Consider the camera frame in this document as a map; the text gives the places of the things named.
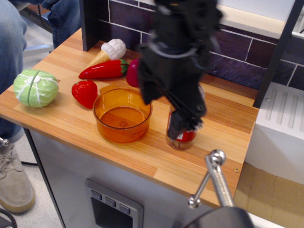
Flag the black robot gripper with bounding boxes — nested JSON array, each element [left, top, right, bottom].
[[138, 45, 206, 140]]

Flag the clear jar of almonds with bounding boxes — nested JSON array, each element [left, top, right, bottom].
[[166, 104, 202, 151]]

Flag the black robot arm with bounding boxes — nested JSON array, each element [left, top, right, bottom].
[[138, 0, 222, 139]]

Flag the orange transparent plastic pot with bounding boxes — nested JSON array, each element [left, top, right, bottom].
[[93, 85, 153, 143]]

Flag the dark red toy egg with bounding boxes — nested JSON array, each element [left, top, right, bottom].
[[126, 58, 140, 88]]

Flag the red toy chili pepper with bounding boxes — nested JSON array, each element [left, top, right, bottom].
[[78, 59, 129, 79]]

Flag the toy ice cream cone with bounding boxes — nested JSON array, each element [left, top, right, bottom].
[[87, 39, 126, 67]]

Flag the red toy strawberry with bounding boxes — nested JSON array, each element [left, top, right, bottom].
[[72, 80, 98, 109]]

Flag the grey toy oven panel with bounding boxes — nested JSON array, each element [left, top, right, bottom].
[[85, 179, 144, 228]]

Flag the white toy sink unit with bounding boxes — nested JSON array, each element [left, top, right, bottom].
[[245, 83, 304, 184]]

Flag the green toy cabbage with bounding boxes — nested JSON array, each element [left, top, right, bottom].
[[13, 69, 59, 108]]

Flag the blue jeans leg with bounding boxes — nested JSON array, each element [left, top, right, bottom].
[[42, 0, 81, 48], [0, 0, 28, 143]]

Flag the beige suede shoe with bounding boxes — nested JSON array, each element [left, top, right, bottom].
[[0, 144, 35, 213]]

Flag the metal clamp screw handle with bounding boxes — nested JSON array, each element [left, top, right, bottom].
[[188, 149, 235, 209]]

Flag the dark grey shelf post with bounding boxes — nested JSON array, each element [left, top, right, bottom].
[[253, 0, 304, 108]]

